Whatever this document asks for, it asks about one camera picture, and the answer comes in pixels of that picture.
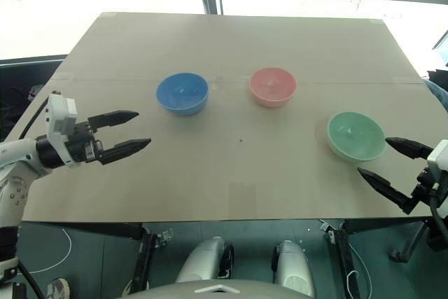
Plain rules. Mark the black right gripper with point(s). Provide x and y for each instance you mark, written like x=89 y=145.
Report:
x=424 y=187

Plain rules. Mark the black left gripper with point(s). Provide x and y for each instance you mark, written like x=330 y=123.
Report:
x=80 y=141

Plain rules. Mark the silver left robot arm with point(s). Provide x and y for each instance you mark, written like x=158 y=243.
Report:
x=17 y=153

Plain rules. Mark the green bowl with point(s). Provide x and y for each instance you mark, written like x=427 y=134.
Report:
x=355 y=138

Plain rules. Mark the blue bowl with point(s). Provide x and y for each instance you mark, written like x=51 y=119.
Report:
x=182 y=94

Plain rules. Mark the black table leg foot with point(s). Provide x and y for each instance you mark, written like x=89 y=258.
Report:
x=407 y=248

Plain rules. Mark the blue clothed bystander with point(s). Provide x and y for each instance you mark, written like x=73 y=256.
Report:
x=437 y=89

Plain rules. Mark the dark background equipment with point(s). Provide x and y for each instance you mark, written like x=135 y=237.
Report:
x=21 y=96

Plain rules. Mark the black folding table leg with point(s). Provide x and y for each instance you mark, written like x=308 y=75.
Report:
x=344 y=260
x=145 y=260

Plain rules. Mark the silver robot right leg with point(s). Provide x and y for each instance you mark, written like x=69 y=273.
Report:
x=292 y=265

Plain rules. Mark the silver robot leg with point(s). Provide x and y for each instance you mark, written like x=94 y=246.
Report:
x=292 y=265
x=204 y=260

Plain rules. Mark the red bowl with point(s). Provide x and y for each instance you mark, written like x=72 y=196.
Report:
x=273 y=87

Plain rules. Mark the silver robot left leg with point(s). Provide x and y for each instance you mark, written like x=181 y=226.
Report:
x=204 y=260

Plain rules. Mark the grey sneaker shoe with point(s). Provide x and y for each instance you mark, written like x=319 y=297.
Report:
x=57 y=288

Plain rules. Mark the silver robot torso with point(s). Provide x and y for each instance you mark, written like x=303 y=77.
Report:
x=217 y=290

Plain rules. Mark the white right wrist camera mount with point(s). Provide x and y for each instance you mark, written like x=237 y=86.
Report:
x=439 y=157

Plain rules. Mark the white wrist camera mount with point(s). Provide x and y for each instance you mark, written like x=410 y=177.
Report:
x=57 y=117
x=439 y=157

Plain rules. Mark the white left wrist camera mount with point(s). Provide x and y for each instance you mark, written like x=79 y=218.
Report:
x=57 y=117

